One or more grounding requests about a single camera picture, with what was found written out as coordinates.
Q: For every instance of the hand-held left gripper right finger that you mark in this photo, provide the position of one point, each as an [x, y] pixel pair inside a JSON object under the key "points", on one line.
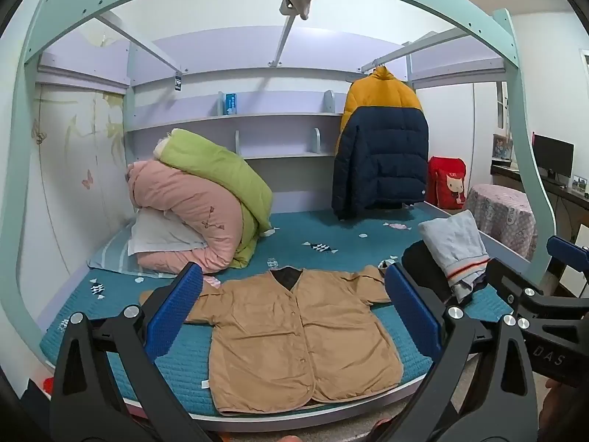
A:
{"points": [[409, 306]]}

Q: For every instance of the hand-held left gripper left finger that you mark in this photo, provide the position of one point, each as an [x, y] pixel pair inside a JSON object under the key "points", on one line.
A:
{"points": [[177, 306]]}

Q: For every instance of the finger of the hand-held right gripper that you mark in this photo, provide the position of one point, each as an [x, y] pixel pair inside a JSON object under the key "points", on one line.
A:
{"points": [[508, 281], [567, 249]]}

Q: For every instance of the tan button-up jacket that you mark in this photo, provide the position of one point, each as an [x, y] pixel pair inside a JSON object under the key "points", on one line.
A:
{"points": [[285, 331]]}

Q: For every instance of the black garment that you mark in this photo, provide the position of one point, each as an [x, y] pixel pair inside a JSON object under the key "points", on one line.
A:
{"points": [[421, 258]]}

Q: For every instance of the folded grey garment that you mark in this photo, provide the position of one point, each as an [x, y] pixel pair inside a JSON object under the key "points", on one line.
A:
{"points": [[453, 239]]}

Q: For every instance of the white pillow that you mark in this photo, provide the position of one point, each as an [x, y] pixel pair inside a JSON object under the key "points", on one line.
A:
{"points": [[156, 235]]}

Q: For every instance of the striped light blue pillow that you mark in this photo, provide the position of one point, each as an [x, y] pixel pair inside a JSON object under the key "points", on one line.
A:
{"points": [[110, 258]]}

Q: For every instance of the black computer monitor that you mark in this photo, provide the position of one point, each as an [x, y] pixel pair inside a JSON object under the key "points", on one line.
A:
{"points": [[552, 154]]}

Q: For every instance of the dark desk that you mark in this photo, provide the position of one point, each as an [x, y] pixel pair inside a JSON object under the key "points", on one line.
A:
{"points": [[506, 169]]}

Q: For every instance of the pink quilt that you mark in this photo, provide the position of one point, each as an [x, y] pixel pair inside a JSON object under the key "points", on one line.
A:
{"points": [[184, 202]]}

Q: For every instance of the teal quilted mattress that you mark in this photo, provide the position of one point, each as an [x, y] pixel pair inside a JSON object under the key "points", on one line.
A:
{"points": [[322, 239]]}

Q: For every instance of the red cartoon cushion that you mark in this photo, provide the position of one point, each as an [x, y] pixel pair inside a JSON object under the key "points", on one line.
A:
{"points": [[446, 184]]}

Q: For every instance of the green quilt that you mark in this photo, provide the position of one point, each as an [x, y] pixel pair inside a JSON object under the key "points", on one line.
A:
{"points": [[216, 165]]}

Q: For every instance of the yellow and navy puffer jacket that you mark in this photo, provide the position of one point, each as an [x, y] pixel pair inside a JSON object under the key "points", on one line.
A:
{"points": [[382, 156]]}

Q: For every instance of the dark blue hanging tag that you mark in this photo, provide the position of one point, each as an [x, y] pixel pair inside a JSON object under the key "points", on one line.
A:
{"points": [[177, 83]]}

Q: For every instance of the small photo frame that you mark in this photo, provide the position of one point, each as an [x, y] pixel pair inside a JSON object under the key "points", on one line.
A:
{"points": [[580, 185]]}

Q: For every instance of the colourful picture frame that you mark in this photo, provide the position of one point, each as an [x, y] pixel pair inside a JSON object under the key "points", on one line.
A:
{"points": [[502, 147]]}

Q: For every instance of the lilac wall shelf unit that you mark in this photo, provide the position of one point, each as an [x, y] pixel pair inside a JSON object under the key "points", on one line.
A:
{"points": [[276, 147]]}

